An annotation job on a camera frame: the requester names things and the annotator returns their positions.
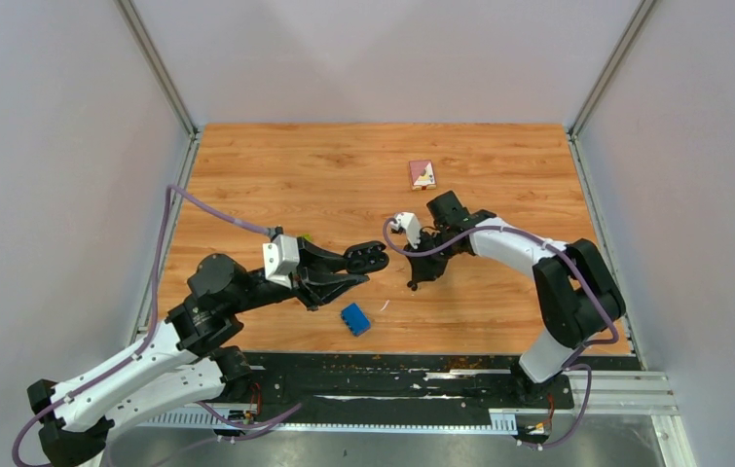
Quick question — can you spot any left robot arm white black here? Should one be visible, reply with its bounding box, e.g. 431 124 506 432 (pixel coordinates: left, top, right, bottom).
27 234 389 466

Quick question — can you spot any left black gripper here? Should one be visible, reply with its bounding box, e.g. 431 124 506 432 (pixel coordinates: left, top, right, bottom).
229 235 371 314

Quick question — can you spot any red white card box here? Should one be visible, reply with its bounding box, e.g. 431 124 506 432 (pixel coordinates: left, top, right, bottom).
408 160 437 191

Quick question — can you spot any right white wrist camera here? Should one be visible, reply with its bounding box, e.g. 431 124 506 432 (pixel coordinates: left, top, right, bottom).
390 212 423 249

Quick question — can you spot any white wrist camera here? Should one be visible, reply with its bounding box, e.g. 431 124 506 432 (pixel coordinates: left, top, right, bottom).
262 234 300 289
390 212 423 249

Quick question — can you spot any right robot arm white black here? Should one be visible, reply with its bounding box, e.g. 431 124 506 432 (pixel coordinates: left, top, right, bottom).
384 191 626 407

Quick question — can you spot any blue toy brick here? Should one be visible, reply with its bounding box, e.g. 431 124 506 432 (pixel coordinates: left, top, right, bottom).
340 303 372 337

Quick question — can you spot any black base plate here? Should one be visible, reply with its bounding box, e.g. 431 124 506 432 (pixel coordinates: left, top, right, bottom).
210 352 574 423

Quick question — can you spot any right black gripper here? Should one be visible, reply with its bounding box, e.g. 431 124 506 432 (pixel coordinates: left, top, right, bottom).
402 230 460 284

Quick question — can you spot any black earbud case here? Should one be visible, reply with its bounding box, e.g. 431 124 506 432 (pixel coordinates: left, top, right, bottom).
343 240 389 275

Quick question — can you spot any slotted white cable duct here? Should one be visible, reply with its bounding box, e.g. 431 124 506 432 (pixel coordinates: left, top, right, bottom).
139 407 518 436

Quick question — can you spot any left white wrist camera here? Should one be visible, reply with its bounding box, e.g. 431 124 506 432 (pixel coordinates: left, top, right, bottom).
262 234 300 289

